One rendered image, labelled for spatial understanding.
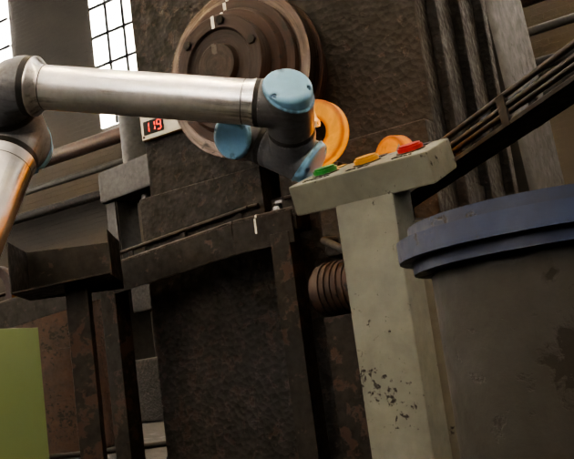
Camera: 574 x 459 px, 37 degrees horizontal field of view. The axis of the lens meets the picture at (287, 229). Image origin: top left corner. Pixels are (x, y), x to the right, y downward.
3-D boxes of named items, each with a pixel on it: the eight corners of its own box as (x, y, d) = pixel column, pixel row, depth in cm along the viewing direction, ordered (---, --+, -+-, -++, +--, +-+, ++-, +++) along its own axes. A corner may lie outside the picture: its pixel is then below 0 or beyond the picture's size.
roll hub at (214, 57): (193, 132, 240) (182, 36, 244) (278, 105, 226) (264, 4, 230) (180, 128, 235) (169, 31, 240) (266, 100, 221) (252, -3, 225)
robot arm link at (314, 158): (304, 158, 161) (249, 133, 165) (306, 198, 170) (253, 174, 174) (330, 126, 165) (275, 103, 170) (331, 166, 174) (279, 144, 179)
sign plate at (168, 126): (146, 142, 274) (140, 87, 277) (211, 120, 261) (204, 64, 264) (141, 141, 272) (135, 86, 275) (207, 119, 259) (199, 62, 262)
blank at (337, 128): (285, 116, 208) (278, 113, 206) (341, 92, 201) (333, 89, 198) (299, 177, 205) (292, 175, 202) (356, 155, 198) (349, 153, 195)
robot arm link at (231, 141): (244, 168, 170) (203, 150, 173) (275, 159, 180) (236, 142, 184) (256, 124, 166) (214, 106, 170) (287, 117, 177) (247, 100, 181)
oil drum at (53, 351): (67, 448, 537) (55, 305, 551) (139, 441, 507) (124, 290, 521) (-12, 464, 487) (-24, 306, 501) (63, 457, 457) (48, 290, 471)
